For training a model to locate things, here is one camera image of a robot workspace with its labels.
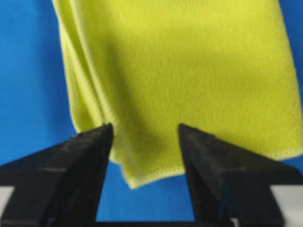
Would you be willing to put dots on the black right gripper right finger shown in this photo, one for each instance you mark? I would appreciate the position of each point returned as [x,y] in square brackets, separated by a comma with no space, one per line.
[233,187]

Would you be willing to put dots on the blue table mat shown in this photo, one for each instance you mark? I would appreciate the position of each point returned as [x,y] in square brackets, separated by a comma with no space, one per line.
[35,113]

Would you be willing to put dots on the yellow-green towel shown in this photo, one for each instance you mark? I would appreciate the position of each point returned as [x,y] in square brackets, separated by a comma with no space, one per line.
[146,66]

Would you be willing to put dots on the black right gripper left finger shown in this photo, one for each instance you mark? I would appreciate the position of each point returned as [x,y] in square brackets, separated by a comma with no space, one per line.
[58,186]

